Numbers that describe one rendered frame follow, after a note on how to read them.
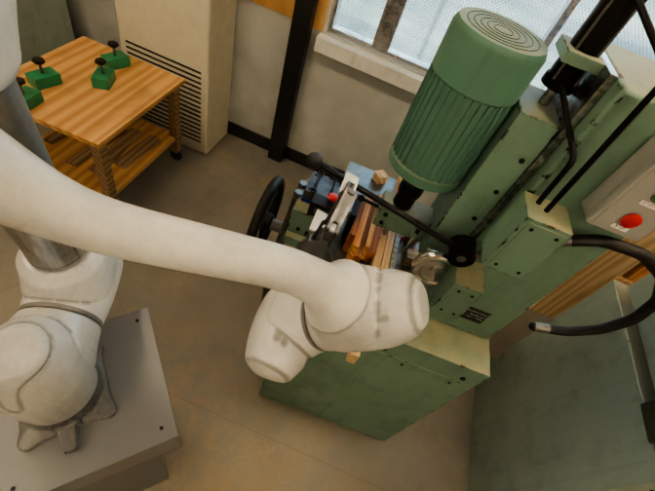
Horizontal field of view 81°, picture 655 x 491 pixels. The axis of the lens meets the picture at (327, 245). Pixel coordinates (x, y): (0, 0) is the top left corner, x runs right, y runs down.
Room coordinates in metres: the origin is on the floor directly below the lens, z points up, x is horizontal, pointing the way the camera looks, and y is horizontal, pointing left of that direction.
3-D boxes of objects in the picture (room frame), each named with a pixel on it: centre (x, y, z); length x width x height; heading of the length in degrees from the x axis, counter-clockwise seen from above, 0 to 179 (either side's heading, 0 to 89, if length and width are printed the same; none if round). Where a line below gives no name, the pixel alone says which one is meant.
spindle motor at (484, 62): (0.78, -0.13, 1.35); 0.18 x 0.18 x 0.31
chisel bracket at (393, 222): (0.78, -0.15, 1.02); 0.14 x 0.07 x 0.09; 92
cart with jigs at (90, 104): (1.36, 1.30, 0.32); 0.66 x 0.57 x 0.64; 0
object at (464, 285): (0.63, -0.32, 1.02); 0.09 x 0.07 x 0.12; 2
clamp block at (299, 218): (0.78, 0.06, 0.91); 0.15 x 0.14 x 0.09; 2
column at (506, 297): (0.79, -0.42, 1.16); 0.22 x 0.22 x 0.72; 2
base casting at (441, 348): (0.78, -0.26, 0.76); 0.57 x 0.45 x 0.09; 92
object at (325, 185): (0.78, 0.06, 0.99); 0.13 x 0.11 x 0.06; 2
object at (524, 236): (0.63, -0.35, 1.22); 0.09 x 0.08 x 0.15; 92
